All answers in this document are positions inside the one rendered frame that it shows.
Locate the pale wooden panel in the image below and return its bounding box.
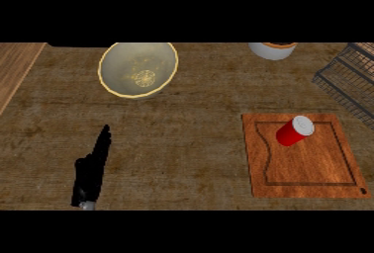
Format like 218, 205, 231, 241
0, 42, 48, 116

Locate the white pot with brown rim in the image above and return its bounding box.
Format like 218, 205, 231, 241
246, 42, 299, 61

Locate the wooden cutting board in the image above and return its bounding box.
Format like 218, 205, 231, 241
240, 113, 372, 200

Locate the grey bowl with yellow rim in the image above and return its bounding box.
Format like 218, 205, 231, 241
95, 42, 180, 100

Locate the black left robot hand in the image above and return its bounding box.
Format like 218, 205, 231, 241
69, 124, 113, 209

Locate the red can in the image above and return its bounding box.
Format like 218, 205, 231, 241
274, 115, 314, 147

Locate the black wire tiered basket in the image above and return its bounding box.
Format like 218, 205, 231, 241
311, 42, 374, 130

